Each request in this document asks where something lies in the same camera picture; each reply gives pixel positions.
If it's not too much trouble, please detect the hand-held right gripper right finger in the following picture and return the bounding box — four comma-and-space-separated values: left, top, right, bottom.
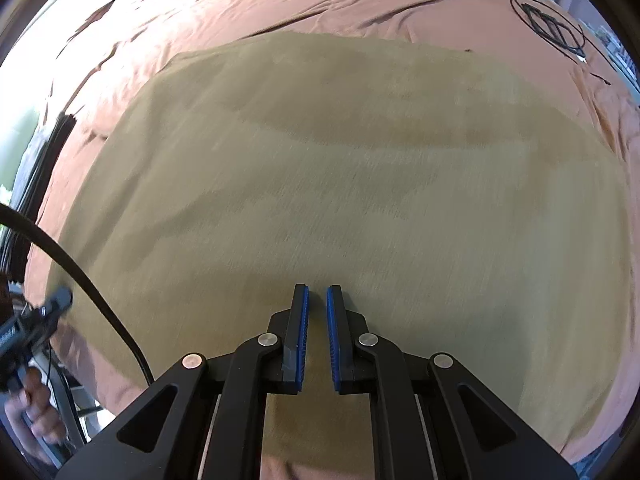
326, 284, 580, 480

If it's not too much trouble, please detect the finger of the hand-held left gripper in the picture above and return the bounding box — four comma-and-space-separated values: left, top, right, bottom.
40, 287, 74, 317

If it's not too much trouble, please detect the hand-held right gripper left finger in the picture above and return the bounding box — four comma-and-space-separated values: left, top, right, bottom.
54, 284, 311, 480

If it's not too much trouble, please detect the tan printed t-shirt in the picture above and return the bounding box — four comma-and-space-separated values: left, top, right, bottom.
42, 32, 631, 480

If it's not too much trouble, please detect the grey folded clothes stack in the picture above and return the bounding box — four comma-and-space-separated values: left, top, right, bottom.
2, 112, 77, 281

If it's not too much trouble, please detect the person's left hand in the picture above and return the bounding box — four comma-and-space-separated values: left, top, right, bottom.
2, 367, 68, 448

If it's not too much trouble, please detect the pale green pillow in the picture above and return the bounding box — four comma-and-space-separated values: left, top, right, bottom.
0, 110, 51, 196

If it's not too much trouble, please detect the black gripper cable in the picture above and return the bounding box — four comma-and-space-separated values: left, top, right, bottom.
0, 203, 156, 386

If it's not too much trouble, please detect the black coiled cable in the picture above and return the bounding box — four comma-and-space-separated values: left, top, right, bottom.
510, 0, 613, 85

